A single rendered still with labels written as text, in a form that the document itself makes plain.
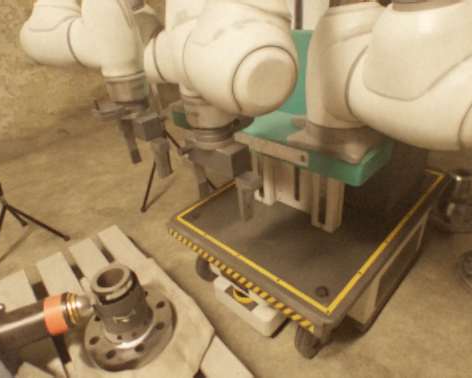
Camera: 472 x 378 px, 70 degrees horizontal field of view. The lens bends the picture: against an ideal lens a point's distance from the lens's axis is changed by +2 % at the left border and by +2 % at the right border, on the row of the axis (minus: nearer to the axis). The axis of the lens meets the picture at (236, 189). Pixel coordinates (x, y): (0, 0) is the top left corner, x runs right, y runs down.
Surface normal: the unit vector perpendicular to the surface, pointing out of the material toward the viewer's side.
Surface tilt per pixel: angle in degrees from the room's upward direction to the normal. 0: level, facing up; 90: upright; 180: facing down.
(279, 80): 98
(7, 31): 90
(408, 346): 0
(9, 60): 90
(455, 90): 73
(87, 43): 89
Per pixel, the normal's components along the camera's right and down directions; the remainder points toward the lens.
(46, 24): -0.28, 0.04
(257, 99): 0.36, 0.54
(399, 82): -0.84, 0.41
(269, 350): -0.09, -0.84
